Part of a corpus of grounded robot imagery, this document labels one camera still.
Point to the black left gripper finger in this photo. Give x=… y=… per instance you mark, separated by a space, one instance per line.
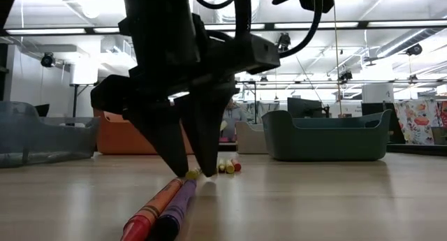
x=206 y=129
x=164 y=136

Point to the purple crayon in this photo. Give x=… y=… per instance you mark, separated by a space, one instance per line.
x=176 y=209

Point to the seated person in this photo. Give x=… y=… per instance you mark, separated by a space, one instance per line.
x=234 y=117

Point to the white plastic bin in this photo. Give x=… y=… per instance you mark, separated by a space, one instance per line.
x=249 y=139

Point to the red crayon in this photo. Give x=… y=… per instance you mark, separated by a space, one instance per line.
x=236 y=165

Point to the orange plastic bin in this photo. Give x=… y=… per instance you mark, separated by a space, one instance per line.
x=115 y=139

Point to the black beam with light panels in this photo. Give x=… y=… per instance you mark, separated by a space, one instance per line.
x=384 y=24

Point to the black spotlight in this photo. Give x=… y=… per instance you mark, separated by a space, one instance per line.
x=47 y=60
x=345 y=75
x=263 y=79
x=414 y=49

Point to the thin vertical pole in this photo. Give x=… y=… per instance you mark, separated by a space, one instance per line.
x=337 y=77

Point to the red-orange crayon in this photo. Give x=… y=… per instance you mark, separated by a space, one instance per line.
x=150 y=213

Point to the black folding table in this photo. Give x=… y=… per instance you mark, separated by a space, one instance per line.
x=75 y=101

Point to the black computer monitor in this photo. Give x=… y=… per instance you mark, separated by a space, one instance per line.
x=304 y=108

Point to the white column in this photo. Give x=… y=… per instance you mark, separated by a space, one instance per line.
x=378 y=92

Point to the translucent grey plastic bin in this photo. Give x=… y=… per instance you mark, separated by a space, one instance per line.
x=52 y=139

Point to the teal plastic bin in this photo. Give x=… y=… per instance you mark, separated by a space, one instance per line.
x=324 y=143

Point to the small black monitor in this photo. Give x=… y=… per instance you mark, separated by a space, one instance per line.
x=42 y=110

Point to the floral patterned cloth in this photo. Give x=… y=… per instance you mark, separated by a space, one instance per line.
x=417 y=124

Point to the black hanging camera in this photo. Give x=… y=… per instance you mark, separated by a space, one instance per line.
x=284 y=42

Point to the silver ventilation duct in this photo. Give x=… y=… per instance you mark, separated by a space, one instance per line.
x=225 y=14

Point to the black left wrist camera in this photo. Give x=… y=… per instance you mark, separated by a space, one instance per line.
x=262 y=54

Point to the black horizontal rail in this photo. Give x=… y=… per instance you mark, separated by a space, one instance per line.
x=314 y=81

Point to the silver angled duct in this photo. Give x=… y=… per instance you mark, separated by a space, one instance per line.
x=401 y=42

